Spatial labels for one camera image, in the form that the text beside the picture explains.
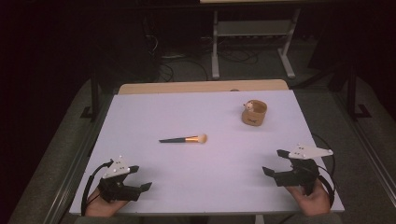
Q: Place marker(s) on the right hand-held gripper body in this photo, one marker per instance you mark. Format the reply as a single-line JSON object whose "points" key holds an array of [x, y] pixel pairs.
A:
{"points": [[303, 174]]}

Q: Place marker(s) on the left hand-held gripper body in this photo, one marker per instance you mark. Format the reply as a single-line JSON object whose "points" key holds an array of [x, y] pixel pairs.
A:
{"points": [[116, 189]]}

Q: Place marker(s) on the person's left hand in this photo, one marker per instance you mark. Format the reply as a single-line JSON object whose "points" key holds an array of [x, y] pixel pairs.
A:
{"points": [[101, 207]]}

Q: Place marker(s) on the person's right hand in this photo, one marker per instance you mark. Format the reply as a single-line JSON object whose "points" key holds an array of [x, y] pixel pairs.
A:
{"points": [[313, 202]]}

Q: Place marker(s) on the wooden cup with bear figure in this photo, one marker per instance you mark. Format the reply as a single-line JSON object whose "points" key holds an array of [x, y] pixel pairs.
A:
{"points": [[254, 114]]}

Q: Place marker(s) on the white table mat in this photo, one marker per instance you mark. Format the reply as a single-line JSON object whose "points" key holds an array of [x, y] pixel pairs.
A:
{"points": [[202, 168]]}

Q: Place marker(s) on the black metal stand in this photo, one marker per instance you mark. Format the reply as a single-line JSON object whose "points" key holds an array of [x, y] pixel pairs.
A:
{"points": [[94, 93], [352, 93]]}

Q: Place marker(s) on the wooden table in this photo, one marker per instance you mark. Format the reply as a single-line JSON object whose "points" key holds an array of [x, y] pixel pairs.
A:
{"points": [[202, 86]]}

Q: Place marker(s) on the white metal stand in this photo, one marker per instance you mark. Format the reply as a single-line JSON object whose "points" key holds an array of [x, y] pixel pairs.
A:
{"points": [[255, 28]]}

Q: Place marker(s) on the metal frame rail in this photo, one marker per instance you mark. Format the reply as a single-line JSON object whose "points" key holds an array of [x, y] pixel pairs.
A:
{"points": [[370, 146], [77, 158]]}

